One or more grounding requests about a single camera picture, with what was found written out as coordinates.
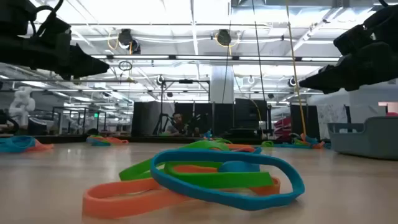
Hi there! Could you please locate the teal blue plastic basket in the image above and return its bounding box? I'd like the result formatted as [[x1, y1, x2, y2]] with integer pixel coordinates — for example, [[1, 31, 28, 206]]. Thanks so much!
[[326, 116, 398, 161]]

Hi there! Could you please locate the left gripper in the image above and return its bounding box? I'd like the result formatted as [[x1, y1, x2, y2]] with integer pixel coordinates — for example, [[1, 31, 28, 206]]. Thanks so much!
[[0, 35, 110, 80]]

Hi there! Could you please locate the white robot figure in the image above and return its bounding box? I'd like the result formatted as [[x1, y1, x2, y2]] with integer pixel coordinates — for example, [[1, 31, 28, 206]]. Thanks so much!
[[8, 86, 37, 130]]

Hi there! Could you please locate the black aluminium table frame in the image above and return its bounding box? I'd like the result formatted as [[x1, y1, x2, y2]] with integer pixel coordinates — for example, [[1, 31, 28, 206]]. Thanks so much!
[[0, 133, 274, 146]]

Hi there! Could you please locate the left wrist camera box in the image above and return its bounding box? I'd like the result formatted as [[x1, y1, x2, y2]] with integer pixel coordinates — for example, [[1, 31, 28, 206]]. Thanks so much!
[[34, 11, 73, 47]]

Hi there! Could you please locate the person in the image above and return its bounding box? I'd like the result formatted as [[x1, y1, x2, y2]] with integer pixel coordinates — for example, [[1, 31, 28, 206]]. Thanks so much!
[[164, 112, 193, 138]]

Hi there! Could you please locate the black camera rig frame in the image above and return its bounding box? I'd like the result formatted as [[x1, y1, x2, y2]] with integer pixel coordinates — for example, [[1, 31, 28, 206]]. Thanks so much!
[[157, 78, 211, 138]]

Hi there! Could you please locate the black partition panel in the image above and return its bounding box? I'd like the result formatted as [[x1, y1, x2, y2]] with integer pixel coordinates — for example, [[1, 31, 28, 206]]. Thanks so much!
[[234, 98, 269, 131], [290, 104, 321, 140], [174, 102, 234, 136], [131, 101, 175, 137]]

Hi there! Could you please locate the black chair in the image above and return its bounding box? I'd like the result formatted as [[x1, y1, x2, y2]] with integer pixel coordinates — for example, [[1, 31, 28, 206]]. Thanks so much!
[[27, 117, 48, 136]]

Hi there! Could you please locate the white column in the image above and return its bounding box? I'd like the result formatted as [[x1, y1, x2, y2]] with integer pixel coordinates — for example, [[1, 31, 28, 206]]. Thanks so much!
[[210, 65, 235, 105]]

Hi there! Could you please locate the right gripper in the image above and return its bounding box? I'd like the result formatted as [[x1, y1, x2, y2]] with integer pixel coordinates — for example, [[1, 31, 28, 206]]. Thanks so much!
[[299, 42, 398, 95]]

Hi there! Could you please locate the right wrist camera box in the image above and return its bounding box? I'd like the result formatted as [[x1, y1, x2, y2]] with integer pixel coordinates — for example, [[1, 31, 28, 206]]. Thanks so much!
[[333, 24, 376, 56]]

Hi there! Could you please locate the black ceiling cable reel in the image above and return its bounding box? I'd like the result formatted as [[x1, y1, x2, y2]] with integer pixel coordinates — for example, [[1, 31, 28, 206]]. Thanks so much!
[[117, 28, 142, 55], [215, 29, 233, 47]]

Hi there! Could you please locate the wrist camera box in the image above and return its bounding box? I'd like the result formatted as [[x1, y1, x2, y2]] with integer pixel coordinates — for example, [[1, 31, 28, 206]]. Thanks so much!
[[34, 11, 73, 47], [333, 24, 376, 56]]

